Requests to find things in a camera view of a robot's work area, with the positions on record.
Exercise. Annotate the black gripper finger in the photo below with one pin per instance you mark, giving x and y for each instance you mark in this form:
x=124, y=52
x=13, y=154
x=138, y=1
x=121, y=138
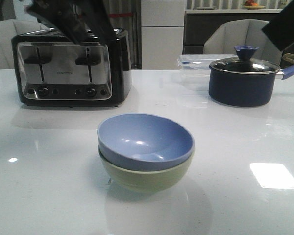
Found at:
x=96, y=18
x=59, y=15

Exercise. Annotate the blue bowl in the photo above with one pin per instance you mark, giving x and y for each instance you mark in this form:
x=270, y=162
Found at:
x=144, y=142

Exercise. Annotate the green bowl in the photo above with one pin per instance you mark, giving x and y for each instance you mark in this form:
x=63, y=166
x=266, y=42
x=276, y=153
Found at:
x=146, y=181

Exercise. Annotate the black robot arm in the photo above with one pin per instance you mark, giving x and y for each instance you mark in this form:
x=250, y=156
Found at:
x=280, y=30

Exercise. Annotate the black chrome four-slot toaster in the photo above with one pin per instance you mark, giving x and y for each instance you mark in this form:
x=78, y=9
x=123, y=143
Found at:
x=52, y=71

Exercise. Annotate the grey chair left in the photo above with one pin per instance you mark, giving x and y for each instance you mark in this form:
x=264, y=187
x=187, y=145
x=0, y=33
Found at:
x=8, y=29

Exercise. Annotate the grey chair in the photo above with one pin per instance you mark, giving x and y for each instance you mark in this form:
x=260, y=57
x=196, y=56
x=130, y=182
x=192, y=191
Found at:
x=8, y=29
x=243, y=32

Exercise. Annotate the white cabinet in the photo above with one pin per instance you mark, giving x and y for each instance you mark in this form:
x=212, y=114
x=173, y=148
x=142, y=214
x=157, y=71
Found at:
x=162, y=29

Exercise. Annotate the dark counter with white top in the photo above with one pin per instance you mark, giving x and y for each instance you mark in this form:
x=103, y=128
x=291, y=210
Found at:
x=201, y=24

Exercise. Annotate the clear plastic food container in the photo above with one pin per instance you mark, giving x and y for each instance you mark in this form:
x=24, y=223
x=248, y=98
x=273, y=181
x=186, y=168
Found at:
x=195, y=71

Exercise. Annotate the grey chair right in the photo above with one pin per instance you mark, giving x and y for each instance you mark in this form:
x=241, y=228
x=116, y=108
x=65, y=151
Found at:
x=243, y=32

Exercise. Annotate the fruit bowl on counter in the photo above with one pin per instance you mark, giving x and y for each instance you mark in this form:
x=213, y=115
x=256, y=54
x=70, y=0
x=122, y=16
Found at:
x=252, y=5

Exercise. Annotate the glass pot lid blue knob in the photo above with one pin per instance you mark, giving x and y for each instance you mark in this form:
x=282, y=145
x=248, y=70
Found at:
x=244, y=63

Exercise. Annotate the dark blue saucepan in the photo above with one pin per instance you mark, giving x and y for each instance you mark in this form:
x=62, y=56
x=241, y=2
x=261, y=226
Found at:
x=241, y=89

